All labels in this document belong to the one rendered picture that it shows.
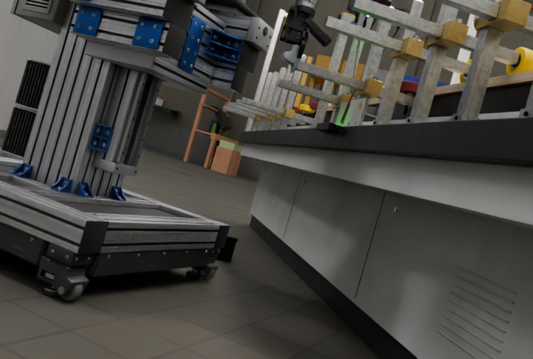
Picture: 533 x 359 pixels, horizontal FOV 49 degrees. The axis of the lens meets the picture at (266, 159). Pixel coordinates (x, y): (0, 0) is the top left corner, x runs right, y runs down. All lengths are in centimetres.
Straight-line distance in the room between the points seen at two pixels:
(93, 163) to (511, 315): 135
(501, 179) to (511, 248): 31
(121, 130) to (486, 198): 123
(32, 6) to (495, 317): 174
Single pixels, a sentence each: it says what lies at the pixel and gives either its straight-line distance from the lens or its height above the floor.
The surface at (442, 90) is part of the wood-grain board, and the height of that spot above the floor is 88.
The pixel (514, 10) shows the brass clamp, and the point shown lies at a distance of 134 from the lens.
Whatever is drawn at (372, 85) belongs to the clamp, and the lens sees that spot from 199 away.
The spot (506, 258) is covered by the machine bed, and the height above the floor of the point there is 44.
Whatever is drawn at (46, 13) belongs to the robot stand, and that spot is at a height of 79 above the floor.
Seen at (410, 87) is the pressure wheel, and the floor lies 88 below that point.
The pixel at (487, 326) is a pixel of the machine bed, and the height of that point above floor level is 28.
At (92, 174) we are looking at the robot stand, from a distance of 206.
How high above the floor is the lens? 49
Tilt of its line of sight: 1 degrees up
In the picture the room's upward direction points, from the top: 16 degrees clockwise
